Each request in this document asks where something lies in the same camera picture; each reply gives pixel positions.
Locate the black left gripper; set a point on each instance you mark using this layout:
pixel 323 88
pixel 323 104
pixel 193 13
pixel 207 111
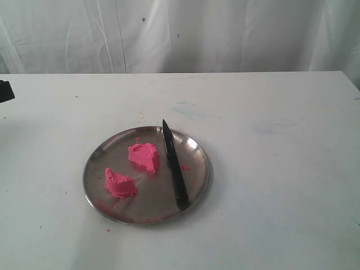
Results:
pixel 6 92

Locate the pink clay piece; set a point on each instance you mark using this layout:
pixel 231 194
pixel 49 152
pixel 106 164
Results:
pixel 145 155

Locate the black knife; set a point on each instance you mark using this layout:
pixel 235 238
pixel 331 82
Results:
pixel 180 190

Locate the white backdrop curtain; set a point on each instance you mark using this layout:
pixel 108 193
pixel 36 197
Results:
pixel 179 36

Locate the round steel plate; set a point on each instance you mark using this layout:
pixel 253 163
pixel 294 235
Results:
pixel 155 200

